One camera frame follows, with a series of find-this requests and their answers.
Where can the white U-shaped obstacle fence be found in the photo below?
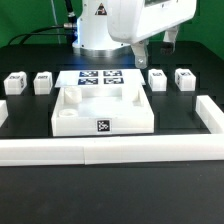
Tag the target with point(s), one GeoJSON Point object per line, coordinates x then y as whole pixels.
{"type": "Point", "coordinates": [108, 150]}

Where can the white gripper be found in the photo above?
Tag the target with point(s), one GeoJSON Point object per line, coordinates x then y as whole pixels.
{"type": "Point", "coordinates": [131, 21]}

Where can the white sheet with markers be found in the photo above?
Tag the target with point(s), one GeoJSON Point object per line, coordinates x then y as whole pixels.
{"type": "Point", "coordinates": [99, 77]}

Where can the white square tabletop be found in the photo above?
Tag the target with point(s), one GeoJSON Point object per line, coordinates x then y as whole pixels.
{"type": "Point", "coordinates": [92, 110]}

